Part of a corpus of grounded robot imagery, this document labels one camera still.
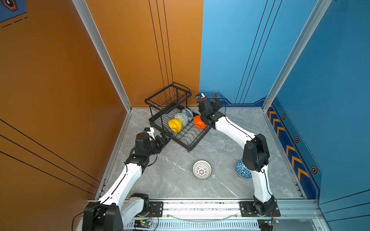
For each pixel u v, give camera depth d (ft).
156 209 2.41
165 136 2.37
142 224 2.31
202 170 2.82
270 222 2.28
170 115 3.77
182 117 3.39
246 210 2.38
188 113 3.60
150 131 2.48
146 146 2.13
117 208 1.36
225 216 2.38
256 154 1.84
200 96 2.64
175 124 3.25
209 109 2.32
